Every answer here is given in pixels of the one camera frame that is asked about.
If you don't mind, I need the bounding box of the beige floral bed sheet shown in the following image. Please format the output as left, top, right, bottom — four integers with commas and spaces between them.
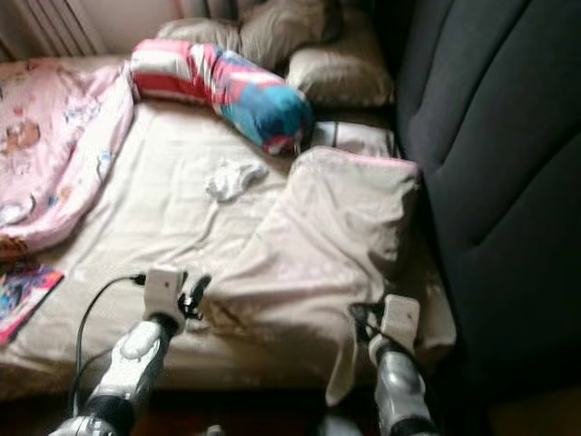
0, 56, 455, 401

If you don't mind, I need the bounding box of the pink cartoon print quilt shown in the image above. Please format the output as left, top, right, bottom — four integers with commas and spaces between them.
0, 59, 137, 264

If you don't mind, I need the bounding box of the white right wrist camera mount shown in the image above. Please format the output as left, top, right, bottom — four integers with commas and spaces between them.
381, 292, 421, 346

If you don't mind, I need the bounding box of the red white blue bolster pillow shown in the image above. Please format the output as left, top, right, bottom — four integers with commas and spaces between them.
130, 38, 316, 157

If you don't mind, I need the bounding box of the grey white striped pillow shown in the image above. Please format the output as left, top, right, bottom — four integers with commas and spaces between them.
313, 120, 399, 157

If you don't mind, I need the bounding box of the white crumpled sock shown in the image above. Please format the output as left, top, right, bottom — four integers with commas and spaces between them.
205, 159, 270, 203

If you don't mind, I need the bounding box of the colourful picture book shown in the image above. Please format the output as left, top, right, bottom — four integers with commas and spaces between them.
0, 262, 64, 346

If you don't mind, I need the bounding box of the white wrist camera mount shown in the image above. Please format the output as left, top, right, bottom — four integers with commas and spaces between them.
143, 265, 187, 319
381, 292, 421, 346

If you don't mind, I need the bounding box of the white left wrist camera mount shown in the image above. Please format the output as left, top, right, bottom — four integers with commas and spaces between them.
143, 265, 187, 319

